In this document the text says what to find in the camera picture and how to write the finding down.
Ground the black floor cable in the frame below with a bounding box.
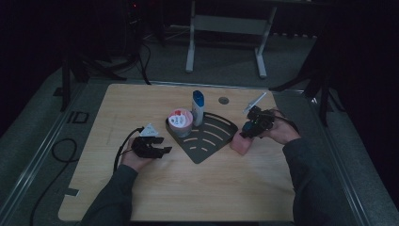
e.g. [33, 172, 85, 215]
[29, 137, 79, 226]

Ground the person's left hand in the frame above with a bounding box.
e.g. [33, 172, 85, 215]
[120, 145, 155, 173]

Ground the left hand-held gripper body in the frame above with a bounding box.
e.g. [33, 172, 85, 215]
[131, 122, 160, 159]

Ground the left hand-held gripper cable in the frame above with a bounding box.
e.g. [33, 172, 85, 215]
[112, 126, 145, 174]

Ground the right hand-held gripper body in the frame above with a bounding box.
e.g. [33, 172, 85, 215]
[242, 91, 276, 136]

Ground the person's right hand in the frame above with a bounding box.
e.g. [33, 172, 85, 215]
[259, 108, 302, 146]

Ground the black metal corner rack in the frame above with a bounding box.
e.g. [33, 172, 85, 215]
[165, 111, 239, 165]

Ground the hand-held gripper cable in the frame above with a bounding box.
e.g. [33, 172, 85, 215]
[112, 126, 145, 174]
[272, 109, 301, 134]

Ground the white bottle with blue cap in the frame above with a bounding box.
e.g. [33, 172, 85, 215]
[191, 89, 205, 127]

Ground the white table frame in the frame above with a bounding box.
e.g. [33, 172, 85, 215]
[184, 0, 279, 79]

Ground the grey tape piece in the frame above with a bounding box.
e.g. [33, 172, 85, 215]
[63, 186, 80, 198]

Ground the black stand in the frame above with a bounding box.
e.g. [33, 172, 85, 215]
[269, 62, 346, 127]
[59, 53, 127, 113]

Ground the pink bottle with blue cap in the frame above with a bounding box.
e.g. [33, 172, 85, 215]
[230, 121, 255, 156]

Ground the white jar with pink label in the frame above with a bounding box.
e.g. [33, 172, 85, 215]
[168, 107, 194, 138]

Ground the black hanging cable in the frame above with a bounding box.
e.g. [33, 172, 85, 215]
[137, 42, 152, 86]

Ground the right hand-held gripper cable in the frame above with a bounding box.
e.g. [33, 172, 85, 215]
[272, 109, 301, 134]

